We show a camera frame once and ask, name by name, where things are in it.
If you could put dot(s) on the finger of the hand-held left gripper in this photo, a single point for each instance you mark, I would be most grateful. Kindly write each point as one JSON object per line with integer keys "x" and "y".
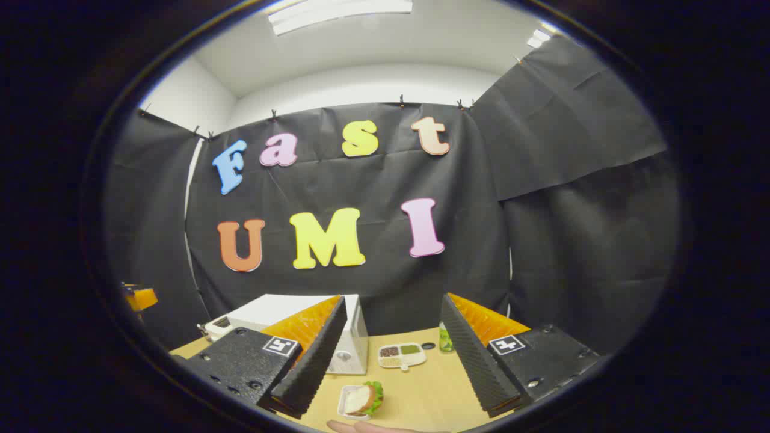
{"x": 141, "y": 299}

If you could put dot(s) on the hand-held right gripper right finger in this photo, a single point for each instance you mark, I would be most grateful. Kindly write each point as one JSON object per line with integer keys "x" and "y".
{"x": 475, "y": 361}

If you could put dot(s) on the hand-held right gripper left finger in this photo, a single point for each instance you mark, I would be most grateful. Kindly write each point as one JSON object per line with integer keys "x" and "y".
{"x": 313, "y": 361}

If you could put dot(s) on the bread and lettuce sandwich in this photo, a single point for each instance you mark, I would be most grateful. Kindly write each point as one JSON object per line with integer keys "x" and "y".
{"x": 364, "y": 397}

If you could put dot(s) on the white microwave oven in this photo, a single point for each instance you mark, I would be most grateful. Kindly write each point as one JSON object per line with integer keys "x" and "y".
{"x": 271, "y": 310}

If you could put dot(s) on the green drink bottle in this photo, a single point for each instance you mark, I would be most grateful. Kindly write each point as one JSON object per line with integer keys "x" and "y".
{"x": 445, "y": 341}

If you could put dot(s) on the white rectangular tray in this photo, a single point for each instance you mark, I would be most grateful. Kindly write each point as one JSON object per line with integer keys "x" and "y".
{"x": 344, "y": 404}

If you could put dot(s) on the white divided seasoning dish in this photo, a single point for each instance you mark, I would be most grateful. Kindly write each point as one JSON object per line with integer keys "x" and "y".
{"x": 402, "y": 356}

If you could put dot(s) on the black backdrop cloth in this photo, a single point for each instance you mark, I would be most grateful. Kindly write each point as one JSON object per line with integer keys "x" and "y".
{"x": 373, "y": 180}

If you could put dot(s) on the row of small cloth clips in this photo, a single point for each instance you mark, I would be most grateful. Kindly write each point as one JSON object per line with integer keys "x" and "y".
{"x": 401, "y": 101}

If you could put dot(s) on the small ceiling light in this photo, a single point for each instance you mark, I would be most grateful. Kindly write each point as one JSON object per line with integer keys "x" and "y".
{"x": 538, "y": 38}

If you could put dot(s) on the long ceiling light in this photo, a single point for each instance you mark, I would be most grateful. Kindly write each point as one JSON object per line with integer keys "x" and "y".
{"x": 337, "y": 13}

